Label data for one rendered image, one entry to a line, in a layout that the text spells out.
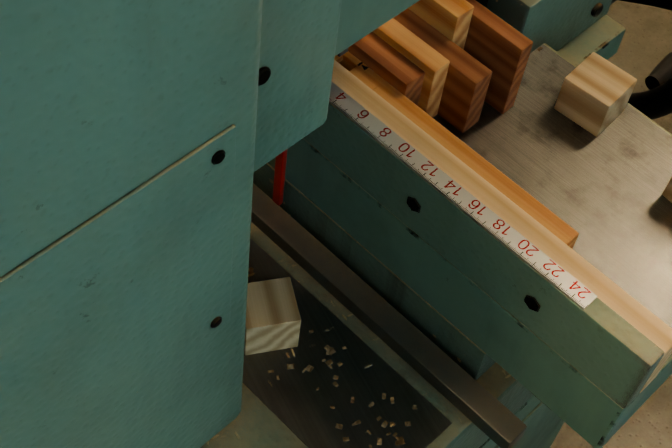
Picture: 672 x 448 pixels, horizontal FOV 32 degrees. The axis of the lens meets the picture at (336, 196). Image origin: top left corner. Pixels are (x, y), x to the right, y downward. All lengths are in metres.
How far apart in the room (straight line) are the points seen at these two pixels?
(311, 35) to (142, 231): 0.15
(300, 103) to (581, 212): 0.24
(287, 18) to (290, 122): 0.09
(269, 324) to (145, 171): 0.31
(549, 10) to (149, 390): 0.41
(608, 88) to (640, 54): 1.43
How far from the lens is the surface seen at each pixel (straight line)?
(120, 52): 0.44
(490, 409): 0.81
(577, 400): 0.76
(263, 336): 0.80
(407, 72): 0.79
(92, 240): 0.50
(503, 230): 0.71
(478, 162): 0.76
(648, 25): 2.33
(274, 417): 0.80
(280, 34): 0.59
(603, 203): 0.82
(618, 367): 0.71
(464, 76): 0.80
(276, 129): 0.65
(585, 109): 0.84
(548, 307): 0.71
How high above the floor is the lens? 1.52
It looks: 53 degrees down
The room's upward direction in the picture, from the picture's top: 8 degrees clockwise
